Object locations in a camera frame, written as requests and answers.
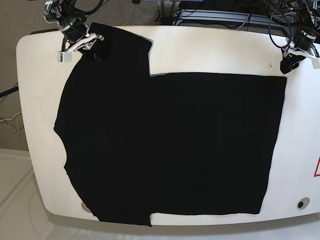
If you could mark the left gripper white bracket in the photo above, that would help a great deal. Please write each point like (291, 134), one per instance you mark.
(299, 52)

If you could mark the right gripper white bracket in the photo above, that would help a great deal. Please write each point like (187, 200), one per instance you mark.
(83, 46)

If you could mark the black T-shirt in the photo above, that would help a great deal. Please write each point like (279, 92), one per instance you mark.
(188, 143)

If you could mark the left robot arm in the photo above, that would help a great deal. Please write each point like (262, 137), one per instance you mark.
(303, 23)

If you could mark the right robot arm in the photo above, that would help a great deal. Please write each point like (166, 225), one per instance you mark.
(71, 22)

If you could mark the red warning triangle sticker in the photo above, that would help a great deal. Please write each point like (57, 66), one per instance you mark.
(317, 169)

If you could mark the round table grommet hole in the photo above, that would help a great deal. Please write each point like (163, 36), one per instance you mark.
(303, 203)

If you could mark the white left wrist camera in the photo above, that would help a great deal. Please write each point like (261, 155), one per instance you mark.
(316, 62)

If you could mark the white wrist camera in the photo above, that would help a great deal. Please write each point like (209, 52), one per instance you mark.
(64, 57)
(316, 62)

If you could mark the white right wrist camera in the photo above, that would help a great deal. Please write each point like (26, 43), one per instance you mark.
(64, 57)

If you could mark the aluminium frame rail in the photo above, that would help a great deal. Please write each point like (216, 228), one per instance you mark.
(231, 19)

